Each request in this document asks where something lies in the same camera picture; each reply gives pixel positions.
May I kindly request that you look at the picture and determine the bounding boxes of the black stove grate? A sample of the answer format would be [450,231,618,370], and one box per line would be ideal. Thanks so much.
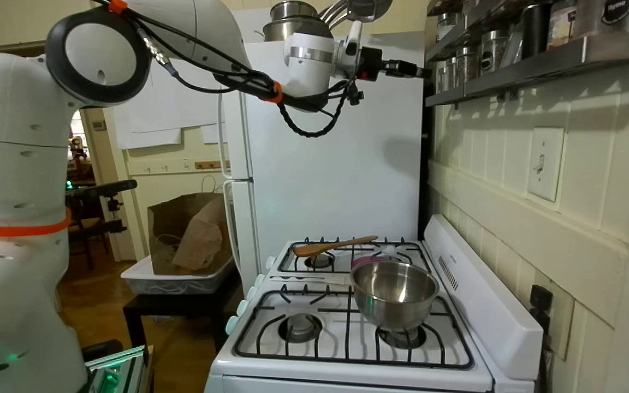
[232,288,475,370]
[278,235,435,277]

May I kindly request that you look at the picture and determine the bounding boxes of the white light switch plate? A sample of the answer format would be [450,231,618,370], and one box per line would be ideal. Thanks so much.
[524,127,565,205]

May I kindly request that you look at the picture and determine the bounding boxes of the black low table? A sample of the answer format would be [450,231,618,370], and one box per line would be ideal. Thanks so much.
[119,277,245,354]

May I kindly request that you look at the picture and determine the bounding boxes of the steel metal bowl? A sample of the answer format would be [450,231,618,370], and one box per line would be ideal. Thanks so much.
[349,258,441,335]

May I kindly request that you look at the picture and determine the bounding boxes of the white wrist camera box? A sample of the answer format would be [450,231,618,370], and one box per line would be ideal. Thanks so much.
[338,17,366,79]

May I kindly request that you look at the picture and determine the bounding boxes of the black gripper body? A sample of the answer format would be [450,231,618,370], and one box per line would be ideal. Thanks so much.
[356,44,404,82]

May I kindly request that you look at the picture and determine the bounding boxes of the white refrigerator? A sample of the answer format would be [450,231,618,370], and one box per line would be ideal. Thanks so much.
[216,31,428,295]

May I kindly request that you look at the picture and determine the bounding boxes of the wooden spoon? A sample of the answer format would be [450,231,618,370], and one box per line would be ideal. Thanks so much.
[291,234,380,259]

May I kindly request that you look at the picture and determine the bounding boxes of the white gas stove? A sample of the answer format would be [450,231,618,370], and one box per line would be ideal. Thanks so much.
[202,212,545,393]

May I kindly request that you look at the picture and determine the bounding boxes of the brown paper bag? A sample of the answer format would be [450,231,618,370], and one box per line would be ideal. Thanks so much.
[146,189,233,277]

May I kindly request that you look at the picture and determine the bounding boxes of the steel pots stack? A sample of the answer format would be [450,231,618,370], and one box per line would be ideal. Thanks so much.
[260,0,393,44]

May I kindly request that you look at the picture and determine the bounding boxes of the black wall outlet plug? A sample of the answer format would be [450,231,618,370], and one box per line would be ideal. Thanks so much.
[527,284,555,331]

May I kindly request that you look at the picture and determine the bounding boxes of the steel wall spice rack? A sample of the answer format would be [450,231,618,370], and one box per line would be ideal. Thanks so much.
[424,0,629,108]

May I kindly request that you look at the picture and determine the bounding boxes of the black tall spice bottle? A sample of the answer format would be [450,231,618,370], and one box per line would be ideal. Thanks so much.
[520,2,555,60]

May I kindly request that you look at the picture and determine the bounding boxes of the white paper sheet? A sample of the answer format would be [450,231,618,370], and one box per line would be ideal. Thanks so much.
[107,56,223,153]

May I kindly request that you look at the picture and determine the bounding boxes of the black cable bundle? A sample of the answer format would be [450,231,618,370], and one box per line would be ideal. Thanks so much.
[86,0,365,139]

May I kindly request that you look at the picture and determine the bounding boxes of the green lit controller box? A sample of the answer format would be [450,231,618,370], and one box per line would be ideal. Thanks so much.
[83,343,153,393]

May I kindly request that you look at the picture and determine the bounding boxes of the white plastic tray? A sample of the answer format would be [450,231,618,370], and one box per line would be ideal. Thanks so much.
[117,256,237,297]

